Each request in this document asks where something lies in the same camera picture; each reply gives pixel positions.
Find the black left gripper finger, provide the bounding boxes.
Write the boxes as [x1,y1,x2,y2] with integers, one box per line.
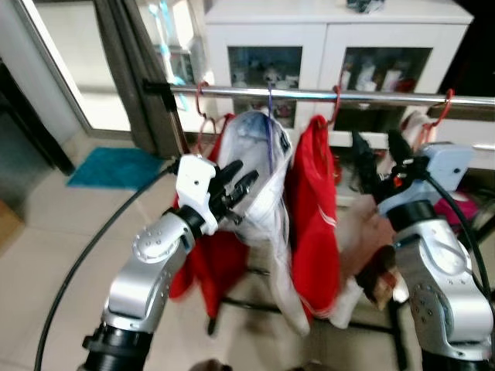
[213,159,245,188]
[227,171,261,205]

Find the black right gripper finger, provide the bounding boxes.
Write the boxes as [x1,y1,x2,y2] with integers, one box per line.
[352,131,381,196]
[387,129,415,175]

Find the blue plastic hanger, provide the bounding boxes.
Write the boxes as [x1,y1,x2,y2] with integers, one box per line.
[266,88,275,168]

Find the red plastic hanger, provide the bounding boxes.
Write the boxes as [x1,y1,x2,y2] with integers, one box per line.
[330,84,343,129]
[193,80,216,157]
[422,88,458,148]

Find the white grey shirt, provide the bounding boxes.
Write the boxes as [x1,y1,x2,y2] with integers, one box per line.
[218,109,312,338]

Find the red sleeveless top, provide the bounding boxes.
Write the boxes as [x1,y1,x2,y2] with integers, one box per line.
[169,114,253,322]

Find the silver black clothes rack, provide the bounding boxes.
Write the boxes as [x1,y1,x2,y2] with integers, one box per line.
[142,79,495,370]

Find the pink vacuum cleaner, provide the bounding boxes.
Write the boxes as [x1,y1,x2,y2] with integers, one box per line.
[433,189,482,230]

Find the white drawer unit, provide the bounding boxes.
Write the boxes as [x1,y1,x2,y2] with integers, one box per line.
[422,116,495,172]

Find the red garment white stripes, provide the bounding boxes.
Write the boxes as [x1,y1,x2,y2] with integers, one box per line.
[284,114,342,322]

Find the teal floor mat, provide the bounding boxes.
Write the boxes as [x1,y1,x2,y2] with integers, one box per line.
[66,147,168,191]

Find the black television screen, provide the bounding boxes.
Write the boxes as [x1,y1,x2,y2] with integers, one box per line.
[455,0,495,98]

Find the white glass door cabinet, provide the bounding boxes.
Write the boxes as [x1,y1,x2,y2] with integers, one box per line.
[204,0,475,149]

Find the grey curtain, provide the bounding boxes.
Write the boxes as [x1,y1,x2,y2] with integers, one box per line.
[93,0,188,160]

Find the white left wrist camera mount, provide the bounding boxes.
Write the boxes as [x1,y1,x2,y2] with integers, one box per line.
[176,154,220,237]

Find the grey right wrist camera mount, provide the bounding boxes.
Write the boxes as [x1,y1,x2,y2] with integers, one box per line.
[377,141,474,219]

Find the white turquoise mop handle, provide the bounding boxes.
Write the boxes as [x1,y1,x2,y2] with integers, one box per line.
[150,2,188,87]

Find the white sliding door frame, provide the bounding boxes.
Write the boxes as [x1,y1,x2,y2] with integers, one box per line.
[0,0,134,141]

